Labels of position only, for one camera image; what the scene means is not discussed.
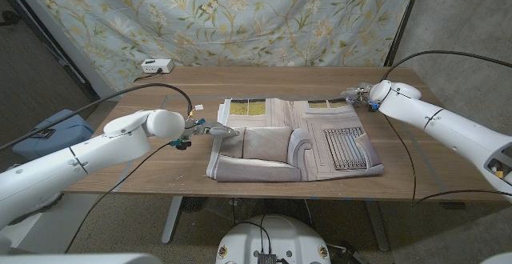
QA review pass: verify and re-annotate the thin black base cable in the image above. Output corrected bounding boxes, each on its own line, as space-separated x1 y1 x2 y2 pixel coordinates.
233 220 273 254

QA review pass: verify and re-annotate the sofa print cloth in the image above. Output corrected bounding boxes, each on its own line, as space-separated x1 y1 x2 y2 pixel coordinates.
206 97 385 183

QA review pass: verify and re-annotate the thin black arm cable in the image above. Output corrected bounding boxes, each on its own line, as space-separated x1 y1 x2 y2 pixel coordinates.
63 142 173 254
382 111 512 208

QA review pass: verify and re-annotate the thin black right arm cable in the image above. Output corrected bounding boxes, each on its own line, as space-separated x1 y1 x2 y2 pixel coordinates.
382 111 512 208

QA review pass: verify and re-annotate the black round wall fixture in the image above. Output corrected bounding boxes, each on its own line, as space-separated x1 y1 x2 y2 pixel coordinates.
0 10 23 27

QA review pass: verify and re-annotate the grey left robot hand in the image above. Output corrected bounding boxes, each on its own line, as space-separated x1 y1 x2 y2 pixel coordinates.
183 118 241 141

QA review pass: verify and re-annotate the floral print backdrop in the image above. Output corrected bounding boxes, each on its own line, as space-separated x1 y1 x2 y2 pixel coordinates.
18 0 419 97

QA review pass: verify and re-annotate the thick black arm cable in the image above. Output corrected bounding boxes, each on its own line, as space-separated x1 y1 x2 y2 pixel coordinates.
378 50 512 83
0 82 194 153

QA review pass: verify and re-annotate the white floor board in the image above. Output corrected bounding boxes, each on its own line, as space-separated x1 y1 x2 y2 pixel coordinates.
0 194 97 253

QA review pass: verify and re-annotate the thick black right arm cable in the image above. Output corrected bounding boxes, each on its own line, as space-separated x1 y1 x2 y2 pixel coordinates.
378 50 512 83

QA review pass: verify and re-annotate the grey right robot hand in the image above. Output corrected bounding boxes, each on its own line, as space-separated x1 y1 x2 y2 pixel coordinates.
341 82 381 113

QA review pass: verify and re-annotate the black round fan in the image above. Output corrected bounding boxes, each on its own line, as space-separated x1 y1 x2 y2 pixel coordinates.
182 196 209 213

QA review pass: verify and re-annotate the black backdrop stand pole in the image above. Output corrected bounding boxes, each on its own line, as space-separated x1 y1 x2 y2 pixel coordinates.
383 0 424 67

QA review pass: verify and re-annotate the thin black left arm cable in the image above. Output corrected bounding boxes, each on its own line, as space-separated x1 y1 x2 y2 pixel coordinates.
63 142 173 254

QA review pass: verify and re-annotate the black power strip cable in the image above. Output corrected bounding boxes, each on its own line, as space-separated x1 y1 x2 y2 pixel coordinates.
133 68 163 83

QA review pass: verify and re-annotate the white table leg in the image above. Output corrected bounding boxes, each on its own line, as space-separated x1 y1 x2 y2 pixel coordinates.
161 195 185 244

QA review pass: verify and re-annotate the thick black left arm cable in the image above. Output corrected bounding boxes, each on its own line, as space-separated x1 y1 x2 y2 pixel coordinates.
0 82 194 153

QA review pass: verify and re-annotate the black slanted wall strip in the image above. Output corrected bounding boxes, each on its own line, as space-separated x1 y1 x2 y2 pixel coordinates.
0 0 101 105

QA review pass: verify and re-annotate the grey table leg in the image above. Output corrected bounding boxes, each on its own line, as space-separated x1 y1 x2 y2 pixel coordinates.
363 199 391 252

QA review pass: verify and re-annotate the white power strip box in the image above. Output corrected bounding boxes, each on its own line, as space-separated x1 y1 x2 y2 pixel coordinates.
140 58 175 74

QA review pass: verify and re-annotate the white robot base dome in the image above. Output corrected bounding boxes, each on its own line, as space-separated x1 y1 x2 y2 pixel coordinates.
215 214 332 264

